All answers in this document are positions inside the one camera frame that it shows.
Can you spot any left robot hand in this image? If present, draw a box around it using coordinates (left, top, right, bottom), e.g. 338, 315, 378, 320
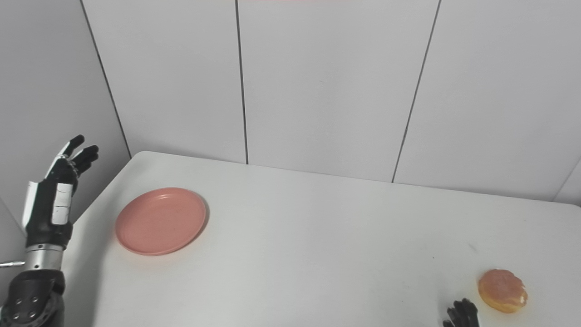
22, 134, 99, 250

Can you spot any pink round plate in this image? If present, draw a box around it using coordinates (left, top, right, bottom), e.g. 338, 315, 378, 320
115, 187, 207, 256

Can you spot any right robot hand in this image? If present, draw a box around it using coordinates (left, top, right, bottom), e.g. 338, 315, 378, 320
443, 298, 480, 327

